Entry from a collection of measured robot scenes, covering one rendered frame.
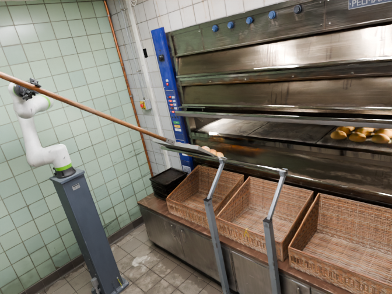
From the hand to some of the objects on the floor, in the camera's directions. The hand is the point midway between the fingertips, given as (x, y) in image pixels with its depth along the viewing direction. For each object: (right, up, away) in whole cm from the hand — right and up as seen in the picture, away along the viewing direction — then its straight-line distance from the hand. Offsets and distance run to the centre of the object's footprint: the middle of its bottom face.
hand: (35, 88), depth 152 cm
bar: (+111, -151, +91) cm, 208 cm away
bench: (+138, -145, +91) cm, 220 cm away
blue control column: (+157, -89, +233) cm, 295 cm away
